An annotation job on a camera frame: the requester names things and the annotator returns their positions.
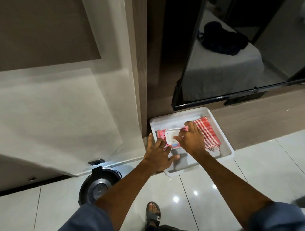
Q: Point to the blue shirt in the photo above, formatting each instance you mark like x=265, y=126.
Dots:
x=83, y=219

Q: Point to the white plastic tray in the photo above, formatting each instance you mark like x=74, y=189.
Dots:
x=214, y=128

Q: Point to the person's left forearm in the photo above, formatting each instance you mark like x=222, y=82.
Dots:
x=126, y=188

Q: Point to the wooden television cabinet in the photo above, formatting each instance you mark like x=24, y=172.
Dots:
x=252, y=123

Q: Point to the person's foot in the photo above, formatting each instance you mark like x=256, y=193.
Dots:
x=152, y=209

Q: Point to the person's left thumb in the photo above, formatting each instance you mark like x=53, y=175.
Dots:
x=174, y=157

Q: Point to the black round lidded appliance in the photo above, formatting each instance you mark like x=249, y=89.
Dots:
x=97, y=185

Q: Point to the black wall socket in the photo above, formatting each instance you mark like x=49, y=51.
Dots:
x=96, y=162

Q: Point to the grey sandal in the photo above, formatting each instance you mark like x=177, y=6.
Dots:
x=152, y=217

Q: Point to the person's left hand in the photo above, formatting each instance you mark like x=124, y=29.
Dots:
x=156, y=158

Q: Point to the red white checked cloth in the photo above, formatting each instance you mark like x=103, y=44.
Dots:
x=209, y=133

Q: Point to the person's right hand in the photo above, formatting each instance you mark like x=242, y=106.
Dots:
x=191, y=141

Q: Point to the person's right thumb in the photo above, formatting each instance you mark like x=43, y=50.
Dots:
x=178, y=138

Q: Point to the pink wet wipes packet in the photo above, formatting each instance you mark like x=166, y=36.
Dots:
x=170, y=138

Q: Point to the black flat screen television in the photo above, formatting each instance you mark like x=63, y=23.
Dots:
x=221, y=71

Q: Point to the person's right forearm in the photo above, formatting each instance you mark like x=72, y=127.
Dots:
x=228, y=183

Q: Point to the black television stand foot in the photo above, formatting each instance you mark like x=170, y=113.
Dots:
x=243, y=98

